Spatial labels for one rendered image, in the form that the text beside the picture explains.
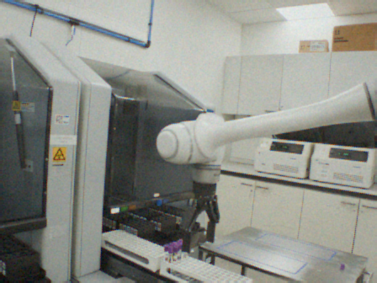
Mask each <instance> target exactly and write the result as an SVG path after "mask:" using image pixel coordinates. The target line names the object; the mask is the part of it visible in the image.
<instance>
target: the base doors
mask: <svg viewBox="0 0 377 283"><path fill-rule="evenodd" d="M241 183H244V184H241ZM247 184H252V186H250V185H247ZM231 185H233V186H236V187H237V188H232V187H231ZM256 186H259V187H264V188H268V189H267V190H266V189H262V188H258V187H256ZM250 190H252V192H251V196H250V199H249V195H250ZM272 193H274V194H279V195H281V196H276V195H271V194H272ZM215 194H216V195H218V209H219V212H220V220H218V221H220V222H219V223H218V224H217V223H216V227H215V238H221V237H224V236H225V235H227V234H231V233H233V232H235V231H239V230H240V229H242V228H245V227H248V226H249V227H255V228H257V229H262V230H264V231H269V232H274V233H277V234H281V235H284V236H287V237H290V238H295V239H299V240H301V241H306V242H308V243H315V244H318V245H321V246H324V247H328V248H334V249H338V250H342V251H343V252H348V253H352V249H353V254H357V255H361V256H363V257H367V258H368V262H367V266H366V270H367V271H369V272H370V271H371V272H373V273H374V277H373V278H372V280H371V282H370V283H377V209H374V208H373V209H371V208H368V207H362V206H363V205H366V206H372V207H376V208H377V201H372V200H363V199H360V203H359V199H355V198H353V197H347V196H343V195H335V194H333V195H331V194H328V193H322V192H319V191H313V190H307V189H304V190H303V189H300V188H295V187H289V186H286V185H278V184H269V183H265V182H261V181H255V180H251V179H242V178H238V177H231V176H228V175H224V174H220V180H219V182H218V183H216V191H215ZM341 201H344V202H347V203H351V204H355V206H353V205H348V204H344V203H340V202H341ZM358 203H359V209H358ZM324 205H330V206H335V207H336V208H333V207H330V206H329V207H326V206H324ZM302 206H303V207H302ZM353 210H355V212H354V211H353ZM361 211H363V213H362V212H361ZM301 212H302V213H301ZM357 218H358V220H357ZM356 224H357V225H356ZM355 229H356V232H355ZM354 234H355V238H354ZM353 240H354V244H353Z"/></svg>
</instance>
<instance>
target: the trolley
mask: <svg viewBox="0 0 377 283"><path fill-rule="evenodd" d="M206 253H207V254H212V255H213V256H215V257H218V258H220V259H224V260H228V261H230V262H233V263H235V264H239V265H241V266H242V269H241V275H242V276H245V277H247V268H249V269H251V270H256V271H258V272H260V273H264V274H267V275H271V276H273V277H276V278H278V279H281V280H285V281H288V282H290V283H355V282H357V283H364V277H365V275H367V276H369V278H368V281H367V282H366V283H370V282H371V280H372V278H373V277H374V273H373V272H371V271H370V272H369V271H367V270H366V266H367V262H368V258H367V257H363V256H361V255H357V254H351V253H348V252H343V251H342V250H338V249H334V248H328V247H324V246H321V245H318V244H315V243H308V242H306V241H301V240H299V239H295V238H290V237H287V236H284V235H281V234H277V233H274V232H269V231H264V230H262V229H257V228H255V227H249V226H248V227H245V228H242V229H240V230H239V231H235V232H233V233H231V234H227V235H225V236H224V237H221V238H217V239H216V240H214V243H205V244H202V245H199V261H201V262H205V258H206ZM341 264H345V270H341V269H340V267H341Z"/></svg>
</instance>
